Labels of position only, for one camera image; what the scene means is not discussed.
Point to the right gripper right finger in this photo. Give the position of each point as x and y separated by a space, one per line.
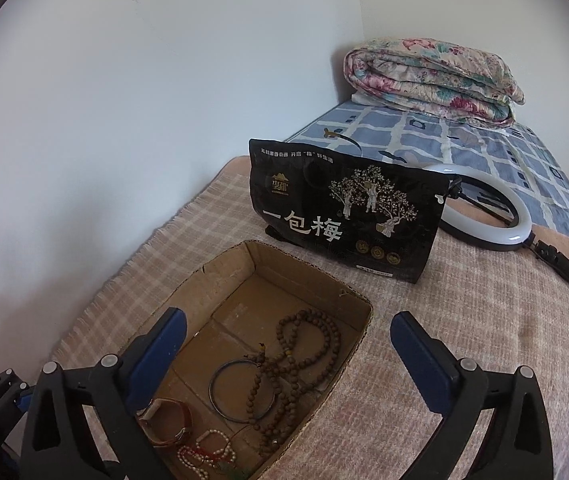
517 442

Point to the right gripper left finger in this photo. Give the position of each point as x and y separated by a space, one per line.
81 422

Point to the red strap wristwatch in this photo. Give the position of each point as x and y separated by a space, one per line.
167 423

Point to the brown wooden bead mala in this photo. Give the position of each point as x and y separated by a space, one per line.
281 380

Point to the beige plaid blanket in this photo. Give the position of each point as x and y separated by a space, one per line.
501 309

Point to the open cardboard box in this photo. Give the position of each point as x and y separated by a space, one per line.
232 305

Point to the blue checked bed sheet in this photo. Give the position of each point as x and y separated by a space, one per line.
514 155

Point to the black snack bag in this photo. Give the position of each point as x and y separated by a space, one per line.
371 215

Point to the folded floral quilt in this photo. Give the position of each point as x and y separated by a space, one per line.
435 77

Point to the white ring light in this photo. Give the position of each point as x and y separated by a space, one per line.
482 211

